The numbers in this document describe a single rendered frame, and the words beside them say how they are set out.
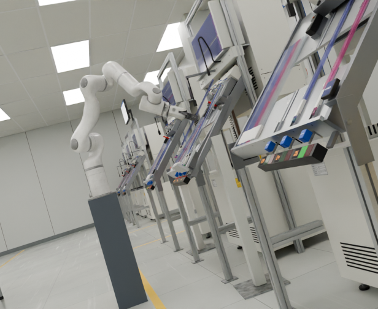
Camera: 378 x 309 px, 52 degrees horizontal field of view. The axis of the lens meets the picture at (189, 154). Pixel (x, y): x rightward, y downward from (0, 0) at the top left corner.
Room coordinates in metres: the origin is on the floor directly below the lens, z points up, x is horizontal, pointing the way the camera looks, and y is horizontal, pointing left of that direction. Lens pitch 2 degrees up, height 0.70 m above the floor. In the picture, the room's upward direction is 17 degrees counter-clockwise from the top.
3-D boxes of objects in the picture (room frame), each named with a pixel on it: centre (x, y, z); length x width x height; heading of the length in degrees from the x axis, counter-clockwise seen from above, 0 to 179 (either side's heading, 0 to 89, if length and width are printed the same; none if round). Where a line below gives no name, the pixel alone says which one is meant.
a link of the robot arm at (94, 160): (2.53, 0.59, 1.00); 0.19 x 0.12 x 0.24; 148
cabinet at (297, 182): (2.87, -0.50, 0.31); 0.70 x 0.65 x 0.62; 15
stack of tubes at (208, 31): (2.78, -0.40, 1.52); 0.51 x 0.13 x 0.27; 15
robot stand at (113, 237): (2.50, 0.61, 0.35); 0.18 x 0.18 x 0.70; 12
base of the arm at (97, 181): (2.50, 0.61, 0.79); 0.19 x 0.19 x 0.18
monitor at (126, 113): (7.37, 0.88, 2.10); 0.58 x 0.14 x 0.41; 15
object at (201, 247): (3.45, 0.14, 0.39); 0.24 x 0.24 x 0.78; 15
